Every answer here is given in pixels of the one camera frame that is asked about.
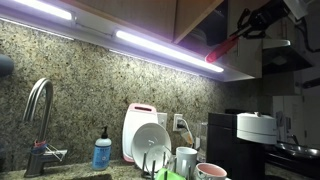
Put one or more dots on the long under-cabinet light bar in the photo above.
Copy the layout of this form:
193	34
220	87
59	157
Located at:
166	50

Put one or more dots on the steel frying pan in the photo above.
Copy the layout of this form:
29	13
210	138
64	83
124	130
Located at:
296	150

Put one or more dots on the white wall switch plate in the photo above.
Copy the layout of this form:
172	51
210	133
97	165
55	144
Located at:
162	120

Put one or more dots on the dark range hood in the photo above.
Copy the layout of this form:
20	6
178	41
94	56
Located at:
283	58

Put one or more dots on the black stove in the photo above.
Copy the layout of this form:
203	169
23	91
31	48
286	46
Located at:
293	166

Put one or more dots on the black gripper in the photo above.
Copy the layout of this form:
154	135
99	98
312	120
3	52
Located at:
271	15

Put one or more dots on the plain white mug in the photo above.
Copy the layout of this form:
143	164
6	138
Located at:
186	160

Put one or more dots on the white cutting board pink rim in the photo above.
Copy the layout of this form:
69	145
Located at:
138	116

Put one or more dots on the black and grey coffee machine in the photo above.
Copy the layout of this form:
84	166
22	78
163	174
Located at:
226	146

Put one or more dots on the white mug with pink inside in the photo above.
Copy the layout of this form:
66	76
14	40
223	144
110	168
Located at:
210	170

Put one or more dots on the white wall outlet plate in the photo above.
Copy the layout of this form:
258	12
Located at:
176	117

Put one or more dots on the large white bowl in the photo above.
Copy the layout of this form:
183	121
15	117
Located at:
150	135

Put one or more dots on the curved steel faucet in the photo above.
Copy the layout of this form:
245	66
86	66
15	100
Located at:
43	110

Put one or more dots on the clear water tank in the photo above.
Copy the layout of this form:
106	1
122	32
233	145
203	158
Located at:
202	141

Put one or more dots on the blue label soap bottle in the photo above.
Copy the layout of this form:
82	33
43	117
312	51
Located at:
101	155

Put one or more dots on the short under-cabinet light bar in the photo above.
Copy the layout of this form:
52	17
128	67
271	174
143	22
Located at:
46	8

